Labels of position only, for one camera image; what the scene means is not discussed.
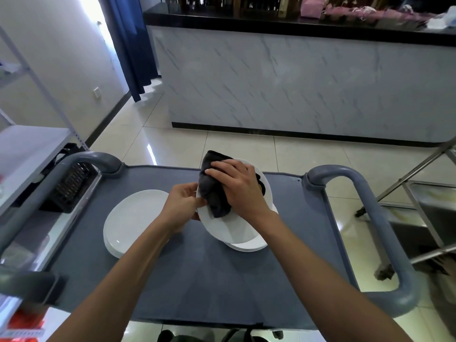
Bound person's left hand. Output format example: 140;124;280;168
162;182;208;234

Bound person's right hand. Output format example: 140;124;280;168
205;159;275;225

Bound dark grey cleaning cloth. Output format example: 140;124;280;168
198;150;266;219

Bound white round plate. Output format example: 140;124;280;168
196;158;274;245

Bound person's right forearm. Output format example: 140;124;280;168
247;210;414;342

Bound person's left forearm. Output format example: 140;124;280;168
47;219;179;342

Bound small stack of white plates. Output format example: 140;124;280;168
223;203;279;253

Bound large stack of white plates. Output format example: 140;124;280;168
103;189;170;260

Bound grey service cart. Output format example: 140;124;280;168
0;151;423;332

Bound black plastic basket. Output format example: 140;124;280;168
38;143;99;214

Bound white marble counter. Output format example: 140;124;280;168
142;3;456;148

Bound blue curtain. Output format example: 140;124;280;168
97;0;159;103

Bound dark wooden rack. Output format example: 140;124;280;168
177;0;300;19

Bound white metal shelf rack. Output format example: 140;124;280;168
0;25;90;218

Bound stainless steel rack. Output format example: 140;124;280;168
354;136;456;282

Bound red packet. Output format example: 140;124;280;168
0;305;48;342

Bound pile of pink bags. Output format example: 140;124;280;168
300;0;437;24

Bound white plastic bag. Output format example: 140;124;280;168
425;6;456;31

